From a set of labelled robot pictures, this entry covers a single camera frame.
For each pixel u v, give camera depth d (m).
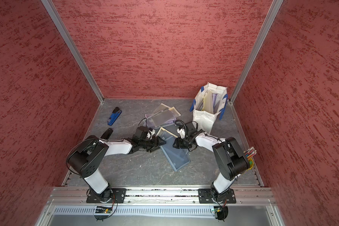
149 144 0.81
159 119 1.03
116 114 1.10
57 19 0.76
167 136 0.95
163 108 1.15
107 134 0.97
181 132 0.87
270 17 0.74
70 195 0.76
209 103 0.92
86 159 0.47
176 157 0.89
